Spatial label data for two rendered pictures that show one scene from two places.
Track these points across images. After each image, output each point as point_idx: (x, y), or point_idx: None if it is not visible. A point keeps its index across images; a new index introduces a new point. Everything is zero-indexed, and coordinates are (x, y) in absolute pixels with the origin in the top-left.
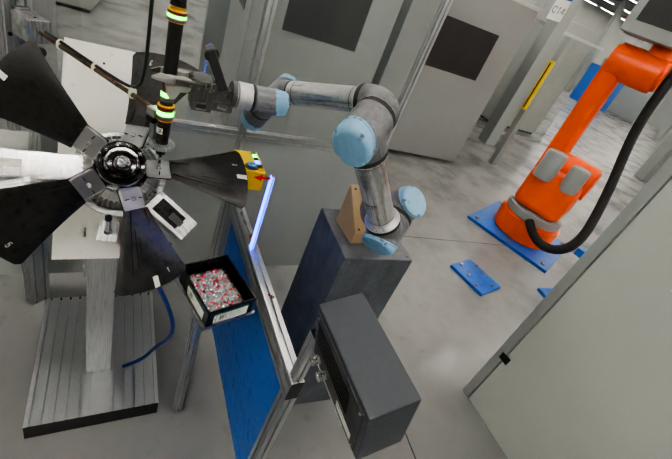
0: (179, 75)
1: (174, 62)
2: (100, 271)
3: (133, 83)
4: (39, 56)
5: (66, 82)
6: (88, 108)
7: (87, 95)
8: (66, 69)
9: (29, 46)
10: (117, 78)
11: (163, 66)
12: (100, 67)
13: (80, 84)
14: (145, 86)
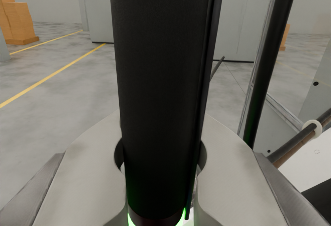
0: (195, 192)
1: (117, 76)
2: None
3: (324, 183)
4: (214, 71)
5: (312, 145)
6: (301, 186)
7: (317, 173)
8: (329, 133)
9: (219, 61)
10: (283, 146)
11: (213, 119)
12: (307, 127)
13: (325, 157)
14: (320, 202)
